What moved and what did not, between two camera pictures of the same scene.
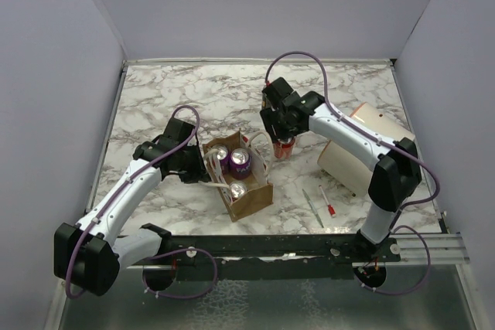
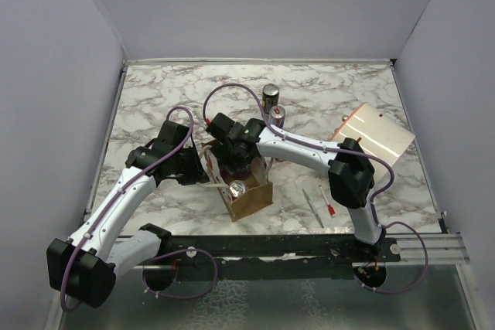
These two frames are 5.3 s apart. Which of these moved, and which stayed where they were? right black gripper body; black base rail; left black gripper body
Moved: right black gripper body
Stayed: black base rail; left black gripper body
